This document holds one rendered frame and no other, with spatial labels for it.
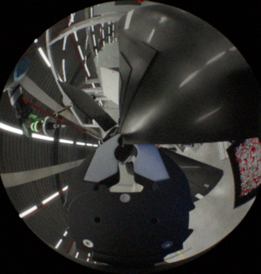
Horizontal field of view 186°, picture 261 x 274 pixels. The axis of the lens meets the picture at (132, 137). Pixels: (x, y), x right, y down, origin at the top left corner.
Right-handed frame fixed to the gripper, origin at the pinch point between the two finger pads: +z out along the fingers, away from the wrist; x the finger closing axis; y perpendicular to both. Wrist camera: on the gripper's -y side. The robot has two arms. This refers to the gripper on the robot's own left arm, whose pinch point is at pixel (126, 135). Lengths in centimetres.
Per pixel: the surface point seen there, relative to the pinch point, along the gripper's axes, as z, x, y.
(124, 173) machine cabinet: 445, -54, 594
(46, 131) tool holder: 8.4, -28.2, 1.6
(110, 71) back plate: 41.5, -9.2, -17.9
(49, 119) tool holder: 11.3, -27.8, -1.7
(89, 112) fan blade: 17.9, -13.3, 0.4
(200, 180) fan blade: -2.8, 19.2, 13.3
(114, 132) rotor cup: 14.1, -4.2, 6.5
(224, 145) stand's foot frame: 32, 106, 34
